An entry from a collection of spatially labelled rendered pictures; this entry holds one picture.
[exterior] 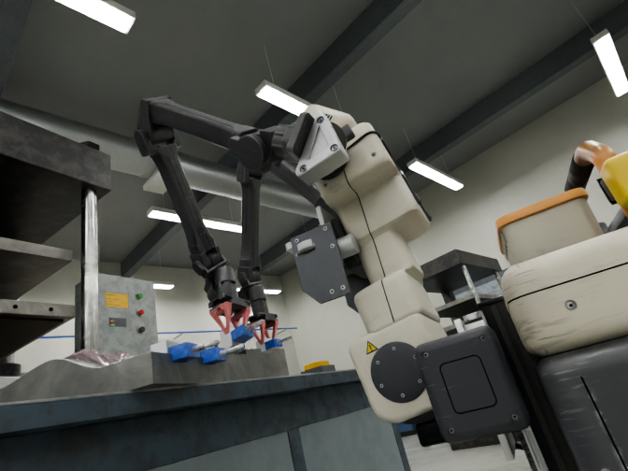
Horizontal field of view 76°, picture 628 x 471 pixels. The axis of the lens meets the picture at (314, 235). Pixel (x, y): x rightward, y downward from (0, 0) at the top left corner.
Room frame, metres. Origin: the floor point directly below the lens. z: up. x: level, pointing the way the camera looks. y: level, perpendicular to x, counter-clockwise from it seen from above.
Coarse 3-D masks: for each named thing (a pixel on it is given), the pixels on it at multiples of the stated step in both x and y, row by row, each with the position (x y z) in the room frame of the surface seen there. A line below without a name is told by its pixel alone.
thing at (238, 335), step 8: (232, 328) 1.04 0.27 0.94; (240, 328) 1.01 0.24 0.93; (248, 328) 1.02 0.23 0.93; (224, 336) 1.03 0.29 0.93; (232, 336) 1.02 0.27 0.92; (240, 336) 1.02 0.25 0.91; (248, 336) 1.03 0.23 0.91; (224, 344) 1.03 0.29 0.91; (232, 344) 1.02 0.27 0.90; (240, 344) 1.05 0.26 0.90
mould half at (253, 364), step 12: (228, 360) 1.00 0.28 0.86; (240, 360) 1.04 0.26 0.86; (252, 360) 1.08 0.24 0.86; (264, 360) 1.13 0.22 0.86; (276, 360) 1.17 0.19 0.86; (228, 372) 1.00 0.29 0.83; (240, 372) 1.04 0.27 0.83; (252, 372) 1.07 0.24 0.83; (264, 372) 1.12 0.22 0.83; (276, 372) 1.16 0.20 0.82; (288, 372) 1.21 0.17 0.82
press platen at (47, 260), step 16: (0, 240) 1.23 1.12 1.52; (16, 240) 1.27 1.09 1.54; (0, 256) 1.28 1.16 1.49; (16, 256) 1.31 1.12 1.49; (32, 256) 1.34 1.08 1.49; (48, 256) 1.37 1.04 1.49; (64, 256) 1.43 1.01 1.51; (0, 272) 1.39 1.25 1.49; (16, 272) 1.42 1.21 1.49; (32, 272) 1.46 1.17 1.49; (48, 272) 1.49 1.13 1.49; (0, 288) 1.52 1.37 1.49; (16, 288) 1.56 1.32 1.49; (32, 288) 1.60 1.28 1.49
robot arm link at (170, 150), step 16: (144, 144) 0.81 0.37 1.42; (176, 144) 0.87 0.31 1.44; (160, 160) 0.86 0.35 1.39; (176, 160) 0.88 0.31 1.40; (176, 176) 0.89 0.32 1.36; (176, 192) 0.92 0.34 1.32; (176, 208) 0.96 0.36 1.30; (192, 208) 0.96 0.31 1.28; (192, 224) 0.98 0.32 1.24; (192, 240) 1.01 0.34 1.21; (208, 240) 1.03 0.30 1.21; (192, 256) 1.04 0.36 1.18; (208, 256) 1.05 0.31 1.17
